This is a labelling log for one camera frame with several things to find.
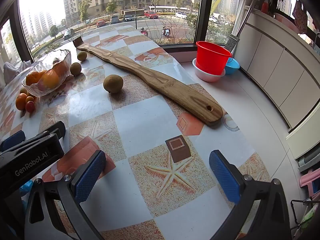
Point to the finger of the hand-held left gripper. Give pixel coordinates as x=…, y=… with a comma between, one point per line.
x=57, y=128
x=12, y=140

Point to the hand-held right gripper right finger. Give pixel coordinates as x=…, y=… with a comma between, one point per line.
x=223, y=177

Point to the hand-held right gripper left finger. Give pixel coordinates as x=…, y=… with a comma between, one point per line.
x=90, y=175

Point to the person's left hand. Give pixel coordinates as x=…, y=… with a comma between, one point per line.
x=26, y=187

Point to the red cherry tomato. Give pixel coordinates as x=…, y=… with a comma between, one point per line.
x=30, y=106

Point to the mandarin orange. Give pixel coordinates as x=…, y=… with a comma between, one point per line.
x=21, y=101

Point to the yellow cherry tomato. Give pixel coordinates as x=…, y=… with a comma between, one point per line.
x=23, y=90
x=30, y=99

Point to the large kiwi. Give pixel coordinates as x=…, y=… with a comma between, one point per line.
x=113, y=83

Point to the clear glass bowl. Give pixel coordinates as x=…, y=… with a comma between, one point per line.
x=62, y=55

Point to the printed checkered tablecloth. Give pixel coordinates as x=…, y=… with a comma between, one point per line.
x=140, y=120

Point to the grey plastic stool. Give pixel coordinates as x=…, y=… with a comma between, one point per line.
x=308, y=161

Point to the pink plastic stool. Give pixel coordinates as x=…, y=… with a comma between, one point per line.
x=311, y=180

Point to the green package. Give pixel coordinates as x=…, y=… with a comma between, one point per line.
x=310, y=215

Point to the dark car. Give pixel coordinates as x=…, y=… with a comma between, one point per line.
x=128, y=17
x=68, y=33

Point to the white plastic basin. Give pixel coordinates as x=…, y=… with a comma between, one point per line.
x=207, y=77

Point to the long wooden board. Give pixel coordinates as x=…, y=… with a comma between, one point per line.
x=150, y=80

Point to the white cabinet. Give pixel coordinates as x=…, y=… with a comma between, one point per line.
x=275, y=80

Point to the blue plastic basin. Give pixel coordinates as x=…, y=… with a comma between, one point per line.
x=233, y=67

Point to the red car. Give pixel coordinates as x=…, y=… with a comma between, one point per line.
x=101, y=23
x=151, y=14

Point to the red plastic bucket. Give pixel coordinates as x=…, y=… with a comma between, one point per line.
x=212, y=55

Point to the grey car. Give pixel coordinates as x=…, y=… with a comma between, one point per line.
x=115, y=19

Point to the scooter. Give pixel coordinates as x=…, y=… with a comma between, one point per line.
x=143, y=31
x=166, y=32

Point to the mop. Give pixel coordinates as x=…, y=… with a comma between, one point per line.
x=232, y=42

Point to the white bus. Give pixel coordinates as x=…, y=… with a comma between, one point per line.
x=167, y=8

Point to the pink basin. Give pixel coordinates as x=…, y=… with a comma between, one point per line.
x=287, y=22

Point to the white car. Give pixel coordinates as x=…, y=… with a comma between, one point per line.
x=181, y=15

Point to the red bottle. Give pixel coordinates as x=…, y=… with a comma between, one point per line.
x=265, y=6

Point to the hanging pink cloth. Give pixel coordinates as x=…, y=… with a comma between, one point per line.
x=300, y=17

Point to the street lamp post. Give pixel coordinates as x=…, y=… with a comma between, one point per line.
x=136, y=21

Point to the black window frame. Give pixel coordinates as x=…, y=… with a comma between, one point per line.
x=202, y=12

